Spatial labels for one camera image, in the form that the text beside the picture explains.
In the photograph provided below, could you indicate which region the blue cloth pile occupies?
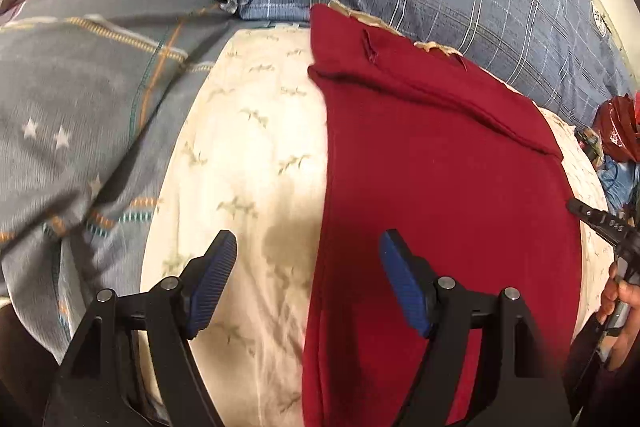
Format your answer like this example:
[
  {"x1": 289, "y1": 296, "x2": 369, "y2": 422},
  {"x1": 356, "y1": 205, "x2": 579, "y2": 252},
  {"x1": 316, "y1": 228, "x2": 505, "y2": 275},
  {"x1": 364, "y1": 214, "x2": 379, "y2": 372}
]
[{"x1": 597, "y1": 155, "x2": 639, "y2": 217}]

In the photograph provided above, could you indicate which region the red knit sweater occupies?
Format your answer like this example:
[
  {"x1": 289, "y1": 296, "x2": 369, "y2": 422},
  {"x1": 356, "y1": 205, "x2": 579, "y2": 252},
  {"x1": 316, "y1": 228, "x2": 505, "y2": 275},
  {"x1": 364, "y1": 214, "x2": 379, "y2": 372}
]
[{"x1": 302, "y1": 5, "x2": 582, "y2": 426}]

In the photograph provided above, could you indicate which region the person's right hand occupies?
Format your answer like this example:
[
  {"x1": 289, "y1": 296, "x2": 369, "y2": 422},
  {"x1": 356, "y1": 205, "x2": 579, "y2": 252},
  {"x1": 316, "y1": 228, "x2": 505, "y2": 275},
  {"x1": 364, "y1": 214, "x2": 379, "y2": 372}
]
[{"x1": 594, "y1": 261, "x2": 640, "y2": 373}]

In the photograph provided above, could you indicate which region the grey patterned bed sheet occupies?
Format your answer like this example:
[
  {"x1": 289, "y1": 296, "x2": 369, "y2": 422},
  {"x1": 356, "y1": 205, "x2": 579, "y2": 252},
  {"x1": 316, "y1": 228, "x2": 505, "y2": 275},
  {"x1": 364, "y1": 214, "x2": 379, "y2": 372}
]
[{"x1": 0, "y1": 0, "x2": 312, "y2": 363}]

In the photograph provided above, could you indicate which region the red plastic bag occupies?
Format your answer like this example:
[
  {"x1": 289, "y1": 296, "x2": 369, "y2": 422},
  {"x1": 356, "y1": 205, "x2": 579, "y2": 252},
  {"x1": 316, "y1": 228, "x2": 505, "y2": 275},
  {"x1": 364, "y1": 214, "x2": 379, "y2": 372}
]
[{"x1": 592, "y1": 94, "x2": 639, "y2": 164}]

